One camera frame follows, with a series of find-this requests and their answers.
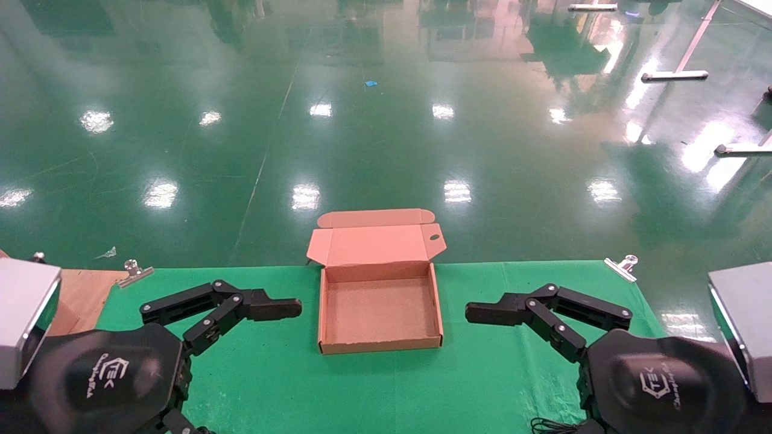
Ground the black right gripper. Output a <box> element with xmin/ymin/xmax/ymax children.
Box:
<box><xmin>578</xmin><ymin>330</ymin><xmax>748</xmax><ymax>434</ymax></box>

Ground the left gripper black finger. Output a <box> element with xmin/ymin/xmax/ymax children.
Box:
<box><xmin>140</xmin><ymin>280</ymin><xmax>302</xmax><ymax>356</ymax></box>

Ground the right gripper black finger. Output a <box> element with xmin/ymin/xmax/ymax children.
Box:
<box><xmin>466</xmin><ymin>283</ymin><xmax>633</xmax><ymax>362</ymax></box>

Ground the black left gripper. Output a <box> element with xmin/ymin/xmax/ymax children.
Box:
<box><xmin>18</xmin><ymin>324</ymin><xmax>215</xmax><ymax>434</ymax></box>

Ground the black USB cable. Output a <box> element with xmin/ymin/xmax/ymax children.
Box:
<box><xmin>531</xmin><ymin>417</ymin><xmax>583</xmax><ymax>434</ymax></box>

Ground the open brown cardboard box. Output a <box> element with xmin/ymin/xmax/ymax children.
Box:
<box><xmin>306</xmin><ymin>209</ymin><xmax>448</xmax><ymax>355</ymax></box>

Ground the green table cloth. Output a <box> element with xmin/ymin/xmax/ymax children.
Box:
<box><xmin>95</xmin><ymin>260</ymin><xmax>667</xmax><ymax>434</ymax></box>

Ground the white stand with slanted pole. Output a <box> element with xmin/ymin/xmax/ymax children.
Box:
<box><xmin>641</xmin><ymin>0</ymin><xmax>723</xmax><ymax>82</ymax></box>

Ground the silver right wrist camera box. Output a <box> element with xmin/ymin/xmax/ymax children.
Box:
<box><xmin>707</xmin><ymin>261</ymin><xmax>772</xmax><ymax>403</ymax></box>

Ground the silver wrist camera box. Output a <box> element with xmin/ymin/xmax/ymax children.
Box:
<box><xmin>0</xmin><ymin>258</ymin><xmax>62</xmax><ymax>391</ymax></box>
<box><xmin>707</xmin><ymin>261</ymin><xmax>772</xmax><ymax>403</ymax></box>

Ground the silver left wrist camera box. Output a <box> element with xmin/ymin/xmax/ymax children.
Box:
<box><xmin>0</xmin><ymin>258</ymin><xmax>62</xmax><ymax>391</ymax></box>

